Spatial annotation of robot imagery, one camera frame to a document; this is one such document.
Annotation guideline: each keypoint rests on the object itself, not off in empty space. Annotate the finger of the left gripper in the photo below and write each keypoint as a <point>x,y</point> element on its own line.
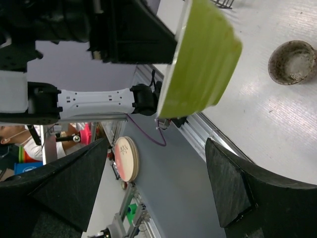
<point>133,34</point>

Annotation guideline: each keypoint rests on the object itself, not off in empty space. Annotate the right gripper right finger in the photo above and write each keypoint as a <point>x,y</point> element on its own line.
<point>252,202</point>

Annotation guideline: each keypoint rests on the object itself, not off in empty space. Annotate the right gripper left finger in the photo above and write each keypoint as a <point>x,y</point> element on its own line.
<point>55,200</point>

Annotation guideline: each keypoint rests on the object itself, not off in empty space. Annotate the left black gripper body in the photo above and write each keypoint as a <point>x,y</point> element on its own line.
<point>23,22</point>

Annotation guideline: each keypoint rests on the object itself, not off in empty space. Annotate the white square bowl green outside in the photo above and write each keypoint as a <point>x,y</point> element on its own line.
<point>206,55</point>

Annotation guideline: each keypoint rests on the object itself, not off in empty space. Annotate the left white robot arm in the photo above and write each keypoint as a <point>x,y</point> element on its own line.
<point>25,102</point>

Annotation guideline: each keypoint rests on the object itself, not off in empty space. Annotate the person in background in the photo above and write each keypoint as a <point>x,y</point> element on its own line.
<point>20,135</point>

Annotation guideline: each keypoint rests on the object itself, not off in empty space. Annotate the small grey speckled bowl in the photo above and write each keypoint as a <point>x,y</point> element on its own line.
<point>293,62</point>

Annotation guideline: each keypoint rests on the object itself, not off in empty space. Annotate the black wire dish rack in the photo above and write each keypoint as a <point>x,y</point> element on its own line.
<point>223,4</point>

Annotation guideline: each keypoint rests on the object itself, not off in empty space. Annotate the aluminium frame rail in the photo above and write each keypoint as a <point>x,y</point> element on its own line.
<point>197,129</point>

